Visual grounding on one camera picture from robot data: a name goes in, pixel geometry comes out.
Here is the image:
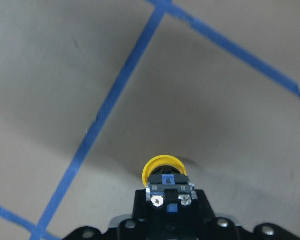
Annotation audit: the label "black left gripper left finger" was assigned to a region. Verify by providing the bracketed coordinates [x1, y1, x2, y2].
[133, 189, 153, 223]

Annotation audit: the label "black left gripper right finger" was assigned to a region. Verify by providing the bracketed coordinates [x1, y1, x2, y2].
[187, 189, 216, 223]

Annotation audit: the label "yellow push button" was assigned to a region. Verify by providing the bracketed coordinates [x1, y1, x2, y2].
[142, 155, 198, 214]

